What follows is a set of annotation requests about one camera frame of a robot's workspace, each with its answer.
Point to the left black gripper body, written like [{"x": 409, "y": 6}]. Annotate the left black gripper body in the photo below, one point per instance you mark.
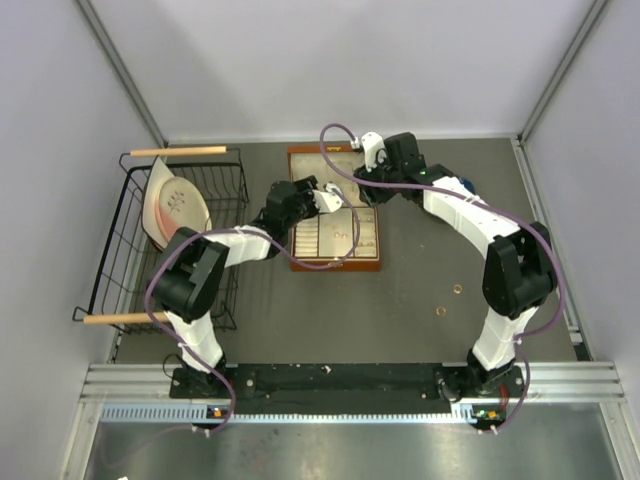
[{"x": 305, "y": 207}]

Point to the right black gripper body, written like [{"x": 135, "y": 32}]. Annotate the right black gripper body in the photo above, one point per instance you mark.
[{"x": 381, "y": 173}]

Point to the brown jewelry box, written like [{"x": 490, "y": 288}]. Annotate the brown jewelry box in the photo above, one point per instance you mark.
[{"x": 352, "y": 231}]

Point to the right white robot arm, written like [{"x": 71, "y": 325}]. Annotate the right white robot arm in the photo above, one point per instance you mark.
[{"x": 518, "y": 275}]

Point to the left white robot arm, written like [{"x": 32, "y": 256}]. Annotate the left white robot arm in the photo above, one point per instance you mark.
[{"x": 182, "y": 289}]

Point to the blue leaf dish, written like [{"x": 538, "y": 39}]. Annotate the blue leaf dish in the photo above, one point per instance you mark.
[{"x": 468, "y": 185}]

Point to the pink floral round plate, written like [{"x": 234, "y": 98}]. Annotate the pink floral round plate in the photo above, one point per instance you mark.
[{"x": 181, "y": 204}]

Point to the cream square plate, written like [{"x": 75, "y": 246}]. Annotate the cream square plate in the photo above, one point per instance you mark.
[{"x": 158, "y": 176}]

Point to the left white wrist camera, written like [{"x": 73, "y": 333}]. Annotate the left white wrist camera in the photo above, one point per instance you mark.
[{"x": 329, "y": 199}]

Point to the black wire basket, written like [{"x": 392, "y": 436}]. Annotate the black wire basket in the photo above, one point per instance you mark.
[{"x": 202, "y": 188}]

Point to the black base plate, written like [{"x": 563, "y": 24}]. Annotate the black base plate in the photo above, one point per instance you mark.
[{"x": 336, "y": 389}]

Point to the aluminium frame rail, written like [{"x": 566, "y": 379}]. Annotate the aluminium frame rail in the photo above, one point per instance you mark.
[{"x": 552, "y": 382}]

